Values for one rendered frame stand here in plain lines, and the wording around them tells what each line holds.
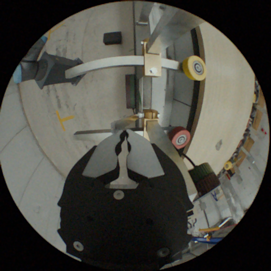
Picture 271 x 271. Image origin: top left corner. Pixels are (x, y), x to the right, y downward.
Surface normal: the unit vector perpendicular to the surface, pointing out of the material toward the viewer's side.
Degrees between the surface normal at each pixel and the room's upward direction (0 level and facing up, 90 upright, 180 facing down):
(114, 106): 0
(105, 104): 0
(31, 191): 90
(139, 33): 0
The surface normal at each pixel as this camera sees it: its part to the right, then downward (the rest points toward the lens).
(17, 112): 0.99, -0.14
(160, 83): 0.05, 0.55
